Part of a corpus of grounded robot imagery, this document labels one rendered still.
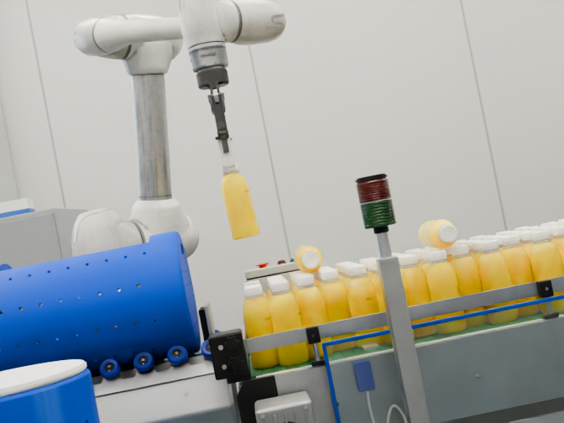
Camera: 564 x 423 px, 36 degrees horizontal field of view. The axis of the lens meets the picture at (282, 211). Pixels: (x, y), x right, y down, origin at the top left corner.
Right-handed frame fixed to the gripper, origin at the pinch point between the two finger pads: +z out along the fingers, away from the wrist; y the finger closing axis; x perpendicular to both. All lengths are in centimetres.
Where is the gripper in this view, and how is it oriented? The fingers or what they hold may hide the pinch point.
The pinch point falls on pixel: (227, 154)
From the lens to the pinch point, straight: 207.8
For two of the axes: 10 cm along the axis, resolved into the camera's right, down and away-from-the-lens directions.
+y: 0.5, -0.2, -10.0
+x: 9.8, -1.8, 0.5
